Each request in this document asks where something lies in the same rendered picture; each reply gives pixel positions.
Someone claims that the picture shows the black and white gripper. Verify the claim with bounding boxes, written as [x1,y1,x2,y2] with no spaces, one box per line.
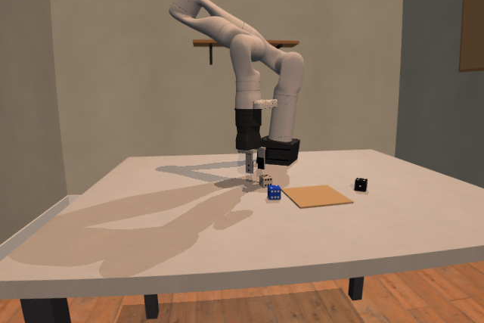
[235,91,278,174]

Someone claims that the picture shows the beige die with black pips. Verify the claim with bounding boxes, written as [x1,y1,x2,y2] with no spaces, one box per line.
[259,175,272,188]

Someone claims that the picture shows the blue die with white pips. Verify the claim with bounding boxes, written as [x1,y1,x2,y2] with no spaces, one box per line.
[268,185,281,200]

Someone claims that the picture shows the orange square mat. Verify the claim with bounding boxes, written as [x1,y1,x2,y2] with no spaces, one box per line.
[281,185,354,209]

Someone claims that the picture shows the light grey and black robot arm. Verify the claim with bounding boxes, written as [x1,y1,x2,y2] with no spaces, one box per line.
[169,0,304,142]

